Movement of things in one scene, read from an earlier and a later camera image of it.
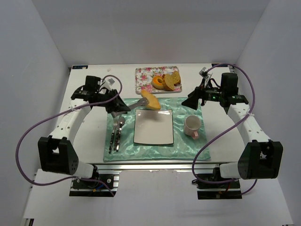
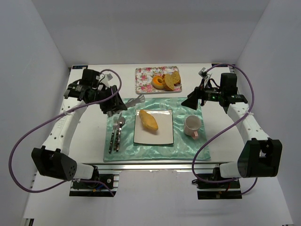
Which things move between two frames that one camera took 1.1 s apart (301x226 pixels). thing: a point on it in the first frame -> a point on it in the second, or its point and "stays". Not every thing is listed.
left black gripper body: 115,101 stays
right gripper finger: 195,92 stays
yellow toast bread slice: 154,103 -> 148,121
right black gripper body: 199,96 stays
